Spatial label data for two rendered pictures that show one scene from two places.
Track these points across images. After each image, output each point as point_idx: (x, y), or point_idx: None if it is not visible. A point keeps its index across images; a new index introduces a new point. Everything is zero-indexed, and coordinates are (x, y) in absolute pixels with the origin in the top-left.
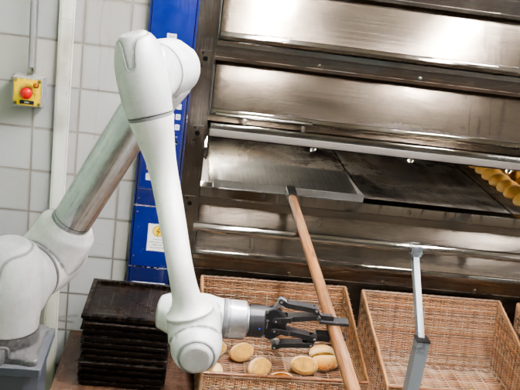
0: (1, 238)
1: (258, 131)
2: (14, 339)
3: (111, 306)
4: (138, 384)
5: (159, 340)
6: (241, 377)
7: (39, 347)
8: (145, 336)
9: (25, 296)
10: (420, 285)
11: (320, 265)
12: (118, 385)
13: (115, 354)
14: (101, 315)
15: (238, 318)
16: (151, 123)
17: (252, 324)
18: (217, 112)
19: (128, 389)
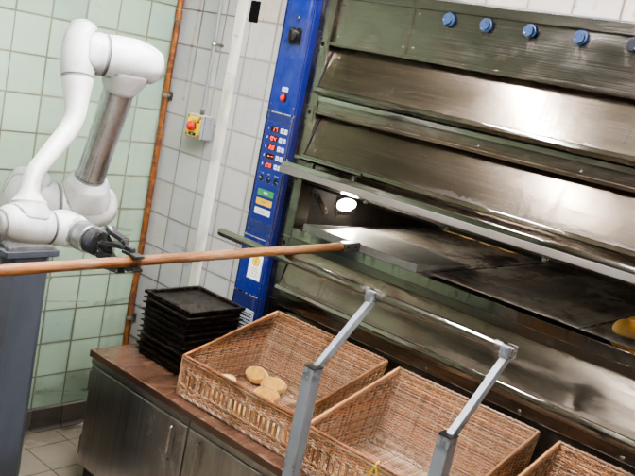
0: None
1: (312, 171)
2: None
3: (178, 297)
4: (166, 365)
5: (183, 328)
6: (206, 369)
7: (26, 247)
8: (176, 321)
9: None
10: (351, 325)
11: (364, 326)
12: (157, 362)
13: (159, 332)
14: (156, 294)
15: (77, 230)
16: (63, 77)
17: (83, 238)
18: (295, 154)
19: (161, 366)
